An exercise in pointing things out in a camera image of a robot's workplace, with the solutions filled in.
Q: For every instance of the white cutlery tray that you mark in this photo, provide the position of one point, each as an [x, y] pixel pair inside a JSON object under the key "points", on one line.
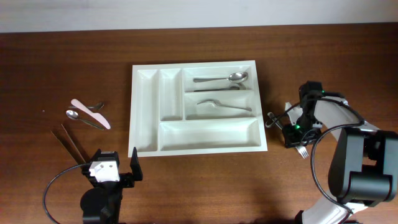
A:
{"points": [[165, 119]]}

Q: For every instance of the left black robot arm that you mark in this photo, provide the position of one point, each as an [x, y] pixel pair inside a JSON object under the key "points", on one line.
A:
{"points": [[102, 203]]}

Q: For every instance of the pink plastic knife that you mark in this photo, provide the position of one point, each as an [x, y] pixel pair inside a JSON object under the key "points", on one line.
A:
{"points": [[97, 116]]}

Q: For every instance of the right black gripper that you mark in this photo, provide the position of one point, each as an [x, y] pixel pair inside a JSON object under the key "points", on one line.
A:
{"points": [[292, 140]]}

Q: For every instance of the steel spoon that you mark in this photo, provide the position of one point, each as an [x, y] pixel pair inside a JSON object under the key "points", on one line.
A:
{"points": [[237, 77], [233, 86]]}

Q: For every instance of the small steel teaspoon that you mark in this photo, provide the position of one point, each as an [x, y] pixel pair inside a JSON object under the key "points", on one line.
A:
{"points": [[75, 116]]}

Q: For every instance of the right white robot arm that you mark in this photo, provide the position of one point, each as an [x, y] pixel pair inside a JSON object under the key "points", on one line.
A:
{"points": [[363, 170]]}

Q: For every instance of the metal chopstick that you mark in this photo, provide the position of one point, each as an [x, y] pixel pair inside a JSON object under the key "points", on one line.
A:
{"points": [[66, 148], [73, 144]]}

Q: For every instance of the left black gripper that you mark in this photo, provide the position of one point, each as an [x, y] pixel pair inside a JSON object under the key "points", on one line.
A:
{"points": [[127, 181]]}

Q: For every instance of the steel fork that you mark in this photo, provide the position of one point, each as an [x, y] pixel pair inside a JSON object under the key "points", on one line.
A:
{"points": [[300, 149], [98, 106], [219, 104]]}

